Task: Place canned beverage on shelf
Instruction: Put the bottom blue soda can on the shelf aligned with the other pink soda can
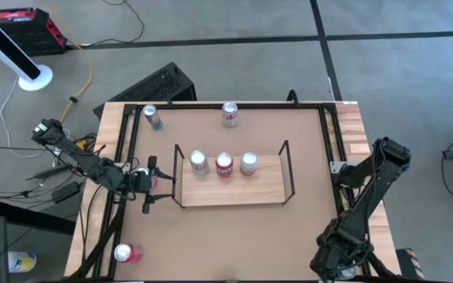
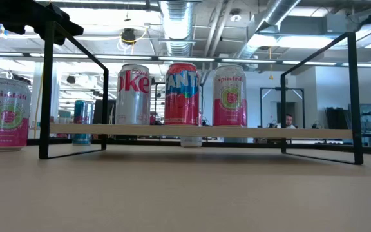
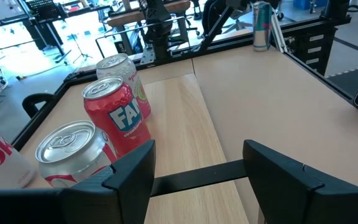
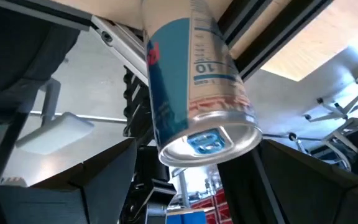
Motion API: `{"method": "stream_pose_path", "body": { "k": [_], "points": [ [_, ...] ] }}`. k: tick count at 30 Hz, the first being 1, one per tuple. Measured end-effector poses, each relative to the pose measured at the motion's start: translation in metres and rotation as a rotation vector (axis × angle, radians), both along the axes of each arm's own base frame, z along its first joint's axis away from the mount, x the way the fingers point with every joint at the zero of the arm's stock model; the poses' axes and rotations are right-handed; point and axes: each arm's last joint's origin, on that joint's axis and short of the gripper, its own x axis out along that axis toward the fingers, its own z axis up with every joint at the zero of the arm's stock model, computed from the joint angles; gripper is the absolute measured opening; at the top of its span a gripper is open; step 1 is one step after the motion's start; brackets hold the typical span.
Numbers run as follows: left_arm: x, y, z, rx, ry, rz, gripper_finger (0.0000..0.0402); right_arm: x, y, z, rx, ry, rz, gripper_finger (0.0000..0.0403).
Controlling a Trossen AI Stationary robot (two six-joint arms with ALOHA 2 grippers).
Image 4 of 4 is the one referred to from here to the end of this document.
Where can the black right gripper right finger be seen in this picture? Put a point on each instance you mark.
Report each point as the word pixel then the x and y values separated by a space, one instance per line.
pixel 291 193

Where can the grey office chair base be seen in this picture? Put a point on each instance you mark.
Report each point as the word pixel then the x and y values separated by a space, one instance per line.
pixel 337 124

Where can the red storage bin rack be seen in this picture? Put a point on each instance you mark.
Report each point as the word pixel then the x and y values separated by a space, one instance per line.
pixel 216 208

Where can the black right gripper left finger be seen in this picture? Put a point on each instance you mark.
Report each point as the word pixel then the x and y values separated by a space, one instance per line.
pixel 104 193

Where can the black aluminium table frame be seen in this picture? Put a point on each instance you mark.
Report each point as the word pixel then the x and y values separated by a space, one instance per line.
pixel 284 28

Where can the blue storage bin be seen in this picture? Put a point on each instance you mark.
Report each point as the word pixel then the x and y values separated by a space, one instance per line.
pixel 185 217

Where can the teal silver energy drink can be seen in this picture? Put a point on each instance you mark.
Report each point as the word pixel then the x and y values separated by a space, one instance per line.
pixel 197 93

